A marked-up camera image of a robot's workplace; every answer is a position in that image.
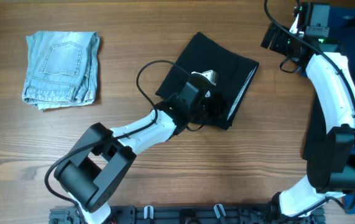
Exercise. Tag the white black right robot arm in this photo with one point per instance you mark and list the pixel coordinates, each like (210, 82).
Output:
(331, 159)

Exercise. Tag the black shorts garment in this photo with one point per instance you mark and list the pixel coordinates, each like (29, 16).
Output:
(235, 72)

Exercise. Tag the folded light blue jeans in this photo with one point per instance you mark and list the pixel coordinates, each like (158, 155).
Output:
(62, 69)

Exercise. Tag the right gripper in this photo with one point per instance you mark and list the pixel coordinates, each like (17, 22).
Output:
(276, 45)

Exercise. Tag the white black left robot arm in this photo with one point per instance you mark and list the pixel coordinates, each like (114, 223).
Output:
(91, 172)

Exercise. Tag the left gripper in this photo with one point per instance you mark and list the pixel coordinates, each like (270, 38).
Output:
(217, 110)

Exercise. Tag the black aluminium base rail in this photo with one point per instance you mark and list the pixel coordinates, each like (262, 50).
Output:
(244, 214)

